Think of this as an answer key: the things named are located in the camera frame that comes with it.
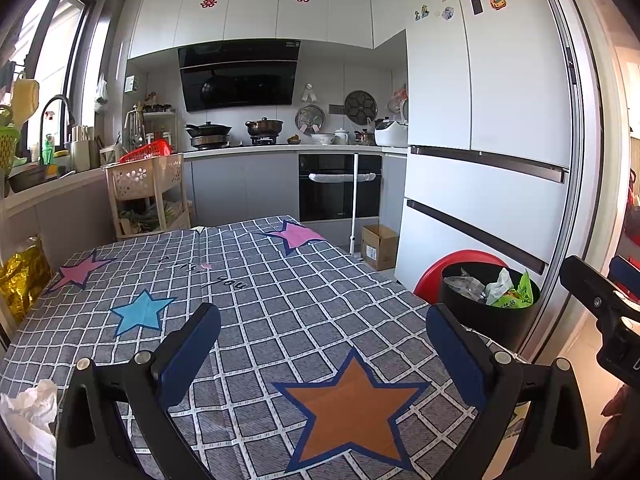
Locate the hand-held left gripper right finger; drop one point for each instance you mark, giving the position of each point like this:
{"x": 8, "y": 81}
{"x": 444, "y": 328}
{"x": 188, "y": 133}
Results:
{"x": 457, "y": 355}

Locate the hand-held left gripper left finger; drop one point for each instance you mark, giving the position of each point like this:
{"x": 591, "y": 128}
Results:
{"x": 192, "y": 345}

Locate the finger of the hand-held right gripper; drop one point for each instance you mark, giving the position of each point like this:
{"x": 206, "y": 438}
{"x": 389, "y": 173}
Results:
{"x": 627, "y": 277}
{"x": 590, "y": 290}

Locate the black trash bin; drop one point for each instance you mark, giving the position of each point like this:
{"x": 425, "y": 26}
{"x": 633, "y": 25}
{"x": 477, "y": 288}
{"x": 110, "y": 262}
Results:
{"x": 490, "y": 325}

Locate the green snack packet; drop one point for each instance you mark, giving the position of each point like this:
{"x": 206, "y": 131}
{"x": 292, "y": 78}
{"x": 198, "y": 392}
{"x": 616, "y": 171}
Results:
{"x": 522, "y": 290}

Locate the clear plastic wrapper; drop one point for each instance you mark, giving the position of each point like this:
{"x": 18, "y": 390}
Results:
{"x": 465, "y": 285}

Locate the white plastic wrapper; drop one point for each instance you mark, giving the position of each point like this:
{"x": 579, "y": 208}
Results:
{"x": 500, "y": 285}

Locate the person's right hand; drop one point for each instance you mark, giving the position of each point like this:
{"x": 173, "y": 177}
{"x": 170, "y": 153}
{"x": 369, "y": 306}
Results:
{"x": 617, "y": 405}

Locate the pile of red boxes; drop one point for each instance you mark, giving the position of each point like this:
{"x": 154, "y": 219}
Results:
{"x": 632, "y": 210}

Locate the red stool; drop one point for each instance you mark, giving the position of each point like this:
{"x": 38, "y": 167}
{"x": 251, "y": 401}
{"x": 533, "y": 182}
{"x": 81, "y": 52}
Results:
{"x": 430, "y": 285}

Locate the star checked grey tablecloth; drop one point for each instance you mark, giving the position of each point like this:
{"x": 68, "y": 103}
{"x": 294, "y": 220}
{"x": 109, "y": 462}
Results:
{"x": 280, "y": 300}

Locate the cardboard box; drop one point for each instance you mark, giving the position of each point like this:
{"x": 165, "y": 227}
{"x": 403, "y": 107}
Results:
{"x": 377, "y": 250}

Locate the green vegetables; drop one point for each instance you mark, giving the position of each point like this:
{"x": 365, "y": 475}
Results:
{"x": 150, "y": 217}

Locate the grey kitchen base cabinets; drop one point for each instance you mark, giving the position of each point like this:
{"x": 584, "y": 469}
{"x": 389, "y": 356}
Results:
{"x": 240, "y": 185}

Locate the white crumpled tissue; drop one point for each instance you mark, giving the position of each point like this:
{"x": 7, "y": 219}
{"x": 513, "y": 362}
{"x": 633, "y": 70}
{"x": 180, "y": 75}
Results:
{"x": 30, "y": 410}

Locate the beige storage cart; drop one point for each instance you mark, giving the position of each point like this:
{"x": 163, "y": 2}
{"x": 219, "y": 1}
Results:
{"x": 145, "y": 175}

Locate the gold foil bag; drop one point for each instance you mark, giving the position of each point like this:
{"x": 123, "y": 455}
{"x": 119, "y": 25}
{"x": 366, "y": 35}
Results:
{"x": 22, "y": 275}

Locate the white stick vacuum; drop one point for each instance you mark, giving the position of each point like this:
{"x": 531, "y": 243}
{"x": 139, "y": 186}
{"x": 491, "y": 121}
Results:
{"x": 353, "y": 200}

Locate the black built-in oven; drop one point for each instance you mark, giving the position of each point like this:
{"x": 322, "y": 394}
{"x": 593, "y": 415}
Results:
{"x": 325, "y": 200}

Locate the red plastic basket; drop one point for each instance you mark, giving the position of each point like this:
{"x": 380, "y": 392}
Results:
{"x": 145, "y": 152}

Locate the black wok with lid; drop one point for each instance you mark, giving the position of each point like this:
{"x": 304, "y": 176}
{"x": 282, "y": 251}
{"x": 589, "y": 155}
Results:
{"x": 207, "y": 128}

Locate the white spice rack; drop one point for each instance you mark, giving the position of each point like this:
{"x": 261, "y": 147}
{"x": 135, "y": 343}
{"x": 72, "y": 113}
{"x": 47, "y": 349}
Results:
{"x": 160, "y": 125}

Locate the utensil holders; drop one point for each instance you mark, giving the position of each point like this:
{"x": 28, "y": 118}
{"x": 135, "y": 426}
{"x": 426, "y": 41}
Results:
{"x": 85, "y": 150}

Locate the brown clay pot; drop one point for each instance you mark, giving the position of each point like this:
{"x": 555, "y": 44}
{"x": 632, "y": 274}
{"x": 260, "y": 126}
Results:
{"x": 264, "y": 126}

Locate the white rice cooker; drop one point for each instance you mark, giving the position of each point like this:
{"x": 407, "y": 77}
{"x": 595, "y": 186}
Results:
{"x": 391, "y": 134}

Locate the copper pot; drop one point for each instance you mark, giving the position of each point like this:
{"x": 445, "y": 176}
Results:
{"x": 364, "y": 137}

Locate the green dish soap bottle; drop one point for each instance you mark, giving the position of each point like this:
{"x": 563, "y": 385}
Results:
{"x": 47, "y": 152}

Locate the white bowl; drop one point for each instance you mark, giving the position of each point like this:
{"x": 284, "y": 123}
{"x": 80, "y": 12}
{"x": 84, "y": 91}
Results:
{"x": 322, "y": 138}

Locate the white enamel kettle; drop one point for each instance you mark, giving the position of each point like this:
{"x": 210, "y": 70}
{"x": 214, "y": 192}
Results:
{"x": 341, "y": 136}

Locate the white refrigerator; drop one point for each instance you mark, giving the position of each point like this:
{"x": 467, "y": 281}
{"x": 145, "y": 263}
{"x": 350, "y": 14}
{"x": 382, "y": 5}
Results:
{"x": 450, "y": 85}

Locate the round silver steamer rack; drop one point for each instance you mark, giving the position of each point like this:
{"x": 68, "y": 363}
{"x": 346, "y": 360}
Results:
{"x": 310, "y": 118}

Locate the white hanging plastic bag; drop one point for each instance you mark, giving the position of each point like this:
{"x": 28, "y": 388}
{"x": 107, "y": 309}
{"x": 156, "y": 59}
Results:
{"x": 101, "y": 97}

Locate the black range hood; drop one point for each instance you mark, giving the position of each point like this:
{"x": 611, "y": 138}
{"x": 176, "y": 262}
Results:
{"x": 235, "y": 80}

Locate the green plastic basket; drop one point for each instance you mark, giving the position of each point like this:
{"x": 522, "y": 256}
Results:
{"x": 9, "y": 145}

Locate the black kitchen faucet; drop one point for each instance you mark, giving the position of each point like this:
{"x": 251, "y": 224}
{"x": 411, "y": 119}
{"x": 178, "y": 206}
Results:
{"x": 55, "y": 100}

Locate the yellow plastic colander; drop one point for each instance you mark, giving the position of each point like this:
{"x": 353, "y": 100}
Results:
{"x": 25, "y": 100}

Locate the kitchen window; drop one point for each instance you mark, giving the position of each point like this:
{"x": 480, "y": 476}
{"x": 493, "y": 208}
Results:
{"x": 55, "y": 40}

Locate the white wall hook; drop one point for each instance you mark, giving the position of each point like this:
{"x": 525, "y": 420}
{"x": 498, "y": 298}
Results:
{"x": 308, "y": 92}

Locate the white wall cabinets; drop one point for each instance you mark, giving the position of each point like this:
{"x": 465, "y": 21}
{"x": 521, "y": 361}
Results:
{"x": 250, "y": 15}

